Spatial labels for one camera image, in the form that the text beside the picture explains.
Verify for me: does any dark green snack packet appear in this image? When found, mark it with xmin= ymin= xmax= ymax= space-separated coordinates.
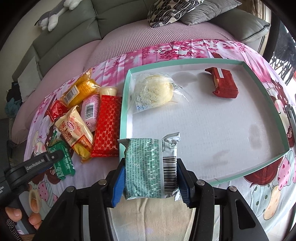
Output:
xmin=48 ymin=141 xmax=75 ymax=180

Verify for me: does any cream yellow pastry packet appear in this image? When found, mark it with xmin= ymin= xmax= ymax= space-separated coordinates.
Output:
xmin=55 ymin=105 xmax=93 ymax=162

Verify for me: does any small red snack packet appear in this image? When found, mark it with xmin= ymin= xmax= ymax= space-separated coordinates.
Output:
xmin=46 ymin=100 xmax=69 ymax=123

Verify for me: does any large red patterned packet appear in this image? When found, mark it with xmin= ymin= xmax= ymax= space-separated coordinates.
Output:
xmin=91 ymin=95 xmax=122 ymax=157

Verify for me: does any green silver barcode packet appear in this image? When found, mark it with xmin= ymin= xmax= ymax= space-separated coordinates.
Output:
xmin=118 ymin=132 xmax=181 ymax=200

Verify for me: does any pink barcode snack packet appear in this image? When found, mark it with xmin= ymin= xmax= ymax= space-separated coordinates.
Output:
xmin=80 ymin=94 xmax=100 ymax=132

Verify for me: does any yellow orange bread packet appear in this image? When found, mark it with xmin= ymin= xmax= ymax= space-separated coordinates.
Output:
xmin=60 ymin=68 xmax=100 ymax=108

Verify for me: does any pale jelly cup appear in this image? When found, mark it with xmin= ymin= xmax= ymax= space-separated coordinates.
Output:
xmin=99 ymin=86 xmax=117 ymax=96

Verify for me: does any small green white packet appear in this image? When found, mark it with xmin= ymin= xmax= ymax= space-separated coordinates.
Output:
xmin=49 ymin=130 xmax=62 ymax=147

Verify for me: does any person's left hand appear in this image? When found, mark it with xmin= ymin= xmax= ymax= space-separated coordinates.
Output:
xmin=4 ymin=189 xmax=42 ymax=235

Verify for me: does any teal-rimmed white tray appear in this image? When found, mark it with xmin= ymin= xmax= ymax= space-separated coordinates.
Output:
xmin=120 ymin=58 xmax=290 ymax=185

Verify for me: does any grey remote control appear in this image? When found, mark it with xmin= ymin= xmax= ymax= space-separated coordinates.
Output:
xmin=285 ymin=104 xmax=296 ymax=139

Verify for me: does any dark red wrapped snack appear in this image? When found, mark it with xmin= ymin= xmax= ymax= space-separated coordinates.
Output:
xmin=205 ymin=67 xmax=239 ymax=99

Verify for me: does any clear-wrapped pale round cake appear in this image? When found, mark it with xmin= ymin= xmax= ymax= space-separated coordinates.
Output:
xmin=128 ymin=72 xmax=188 ymax=114

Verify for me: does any grey white plush toy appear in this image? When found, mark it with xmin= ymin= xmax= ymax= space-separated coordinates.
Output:
xmin=35 ymin=0 xmax=82 ymax=32

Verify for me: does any black metal rack outside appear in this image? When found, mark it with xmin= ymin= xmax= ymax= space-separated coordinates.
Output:
xmin=269 ymin=23 xmax=295 ymax=85

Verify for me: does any grey green sofa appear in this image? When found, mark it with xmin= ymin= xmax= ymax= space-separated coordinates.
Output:
xmin=11 ymin=0 xmax=271 ymax=82

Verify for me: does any pink ribbed seat cover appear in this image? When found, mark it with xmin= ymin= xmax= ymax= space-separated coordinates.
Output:
xmin=11 ymin=20 xmax=234 ymax=144

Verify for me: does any grey pillow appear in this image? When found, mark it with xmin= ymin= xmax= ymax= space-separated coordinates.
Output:
xmin=180 ymin=0 xmax=242 ymax=26

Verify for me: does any black white patterned pillow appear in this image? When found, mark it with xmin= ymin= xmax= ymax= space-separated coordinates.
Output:
xmin=147 ymin=0 xmax=204 ymax=28

